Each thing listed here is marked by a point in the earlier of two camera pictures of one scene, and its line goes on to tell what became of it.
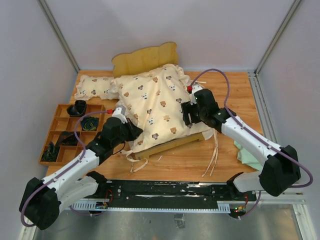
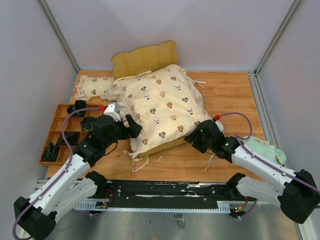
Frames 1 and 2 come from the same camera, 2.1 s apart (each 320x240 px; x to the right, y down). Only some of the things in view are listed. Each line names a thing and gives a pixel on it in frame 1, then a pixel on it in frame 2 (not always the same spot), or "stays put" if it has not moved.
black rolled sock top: (78, 109) stays put
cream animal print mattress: (152, 98) stays put
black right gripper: (187, 108) -> (194, 137)
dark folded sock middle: (68, 138) stays put
